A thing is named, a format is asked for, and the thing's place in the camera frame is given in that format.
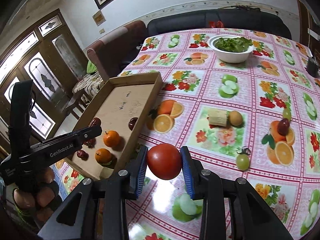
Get pale sugarcane piece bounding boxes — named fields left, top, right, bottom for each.
left=208, top=108, right=228, bottom=127

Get tan round longan fruit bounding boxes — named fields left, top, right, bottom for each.
left=228, top=111, right=243, bottom=126

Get shallow cardboard box tray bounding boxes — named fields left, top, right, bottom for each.
left=64, top=72, right=163, bottom=180

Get black cup with utensils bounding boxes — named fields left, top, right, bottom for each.
left=306, top=57, right=319, bottom=77

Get dark red jujube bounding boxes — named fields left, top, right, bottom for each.
left=76, top=150, right=89, bottom=160

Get person's left hand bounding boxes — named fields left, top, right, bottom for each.
left=13, top=167, right=61, bottom=224

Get red tomato with stem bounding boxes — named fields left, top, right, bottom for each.
left=83, top=138, right=96, bottom=148

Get floral patterned seat cover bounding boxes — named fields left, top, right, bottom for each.
left=72, top=72, right=105, bottom=98

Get dark purple plum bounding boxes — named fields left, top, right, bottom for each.
left=128, top=117, right=138, bottom=131

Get small orange mandarin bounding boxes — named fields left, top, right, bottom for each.
left=103, top=130, right=120, bottom=148

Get green grape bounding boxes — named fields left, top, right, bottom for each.
left=282, top=108, right=292, bottom=122

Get dark wooden stool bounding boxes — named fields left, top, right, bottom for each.
left=61, top=88, right=92, bottom=120

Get dark red plum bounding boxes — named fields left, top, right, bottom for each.
left=277, top=118, right=290, bottom=136

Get dried red jujube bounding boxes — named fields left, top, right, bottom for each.
left=89, top=117, right=101, bottom=127

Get brown fabric armchair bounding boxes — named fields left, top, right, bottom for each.
left=86, top=21, right=147, bottom=81

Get red object on sofa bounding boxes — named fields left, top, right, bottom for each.
left=209, top=21, right=225, bottom=28

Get white bowl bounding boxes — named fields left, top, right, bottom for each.
left=207, top=34, right=254, bottom=64

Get green tomato with stem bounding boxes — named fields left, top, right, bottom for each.
left=235, top=147, right=251, bottom=171

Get floral fruit print tablecloth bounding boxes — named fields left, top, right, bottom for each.
left=121, top=28, right=319, bottom=239

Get green cushion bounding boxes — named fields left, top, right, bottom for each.
left=86, top=60, right=97, bottom=74

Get small yellow wall plaque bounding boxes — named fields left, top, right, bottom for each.
left=92, top=10, right=106, bottom=26

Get wooden glass panel door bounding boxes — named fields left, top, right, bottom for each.
left=1, top=9, right=87, bottom=158

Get green leafy vegetables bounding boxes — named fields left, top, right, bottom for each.
left=214, top=37, right=253, bottom=53

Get orange mandarin with leaf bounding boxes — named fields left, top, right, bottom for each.
left=95, top=148, right=113, bottom=165

